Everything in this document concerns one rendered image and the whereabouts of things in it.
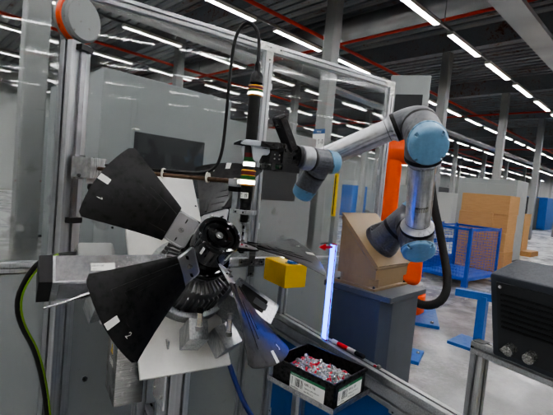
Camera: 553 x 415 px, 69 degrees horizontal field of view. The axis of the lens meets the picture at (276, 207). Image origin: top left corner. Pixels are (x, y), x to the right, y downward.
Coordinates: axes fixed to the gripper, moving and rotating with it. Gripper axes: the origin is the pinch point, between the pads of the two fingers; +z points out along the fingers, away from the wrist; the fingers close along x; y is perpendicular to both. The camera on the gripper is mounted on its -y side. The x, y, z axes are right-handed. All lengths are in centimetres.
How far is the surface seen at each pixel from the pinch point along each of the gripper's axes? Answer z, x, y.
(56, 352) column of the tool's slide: 38, 55, 79
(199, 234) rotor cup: 12.2, -5.3, 26.1
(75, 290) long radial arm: 39, 9, 43
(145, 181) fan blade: 23.8, 7.9, 13.9
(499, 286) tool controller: -32, -60, 28
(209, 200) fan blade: 3.0, 12.2, 18.1
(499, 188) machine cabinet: -956, 464, -39
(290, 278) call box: -36, 21, 46
